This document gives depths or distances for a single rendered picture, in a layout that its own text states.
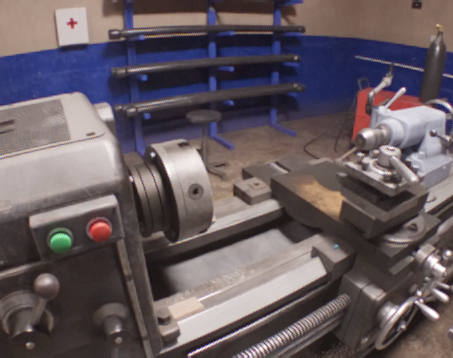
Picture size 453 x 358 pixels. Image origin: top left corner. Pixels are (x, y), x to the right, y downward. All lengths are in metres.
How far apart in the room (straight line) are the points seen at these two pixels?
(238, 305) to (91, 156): 0.55
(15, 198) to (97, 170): 0.12
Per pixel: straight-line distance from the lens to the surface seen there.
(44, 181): 0.48
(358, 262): 1.05
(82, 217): 0.45
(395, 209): 0.90
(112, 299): 0.57
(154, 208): 0.72
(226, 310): 0.84
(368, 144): 1.25
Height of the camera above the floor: 1.49
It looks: 27 degrees down
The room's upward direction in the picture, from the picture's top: straight up
